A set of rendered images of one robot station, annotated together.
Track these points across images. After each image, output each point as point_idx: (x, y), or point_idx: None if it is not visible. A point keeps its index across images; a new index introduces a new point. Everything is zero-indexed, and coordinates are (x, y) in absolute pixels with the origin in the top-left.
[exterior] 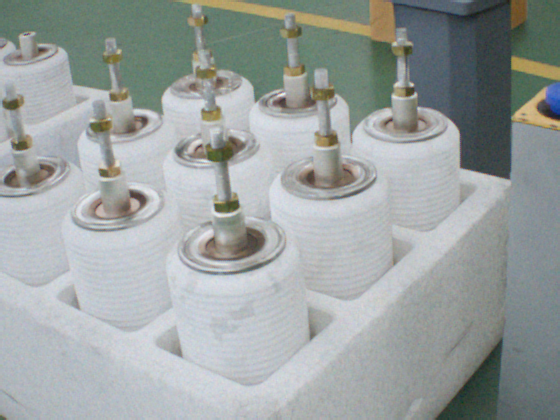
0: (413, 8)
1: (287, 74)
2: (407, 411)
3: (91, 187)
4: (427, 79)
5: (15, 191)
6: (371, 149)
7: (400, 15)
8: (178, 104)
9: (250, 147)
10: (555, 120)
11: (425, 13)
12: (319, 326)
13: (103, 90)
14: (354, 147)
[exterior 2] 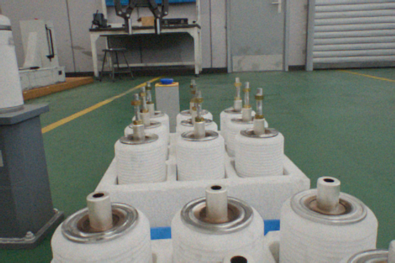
0: (27, 120)
1: (147, 112)
2: None
3: (224, 157)
4: (37, 155)
5: (270, 129)
6: (167, 116)
7: (22, 128)
8: (162, 139)
9: (190, 119)
10: (175, 83)
11: (31, 120)
12: None
13: (52, 260)
14: (163, 122)
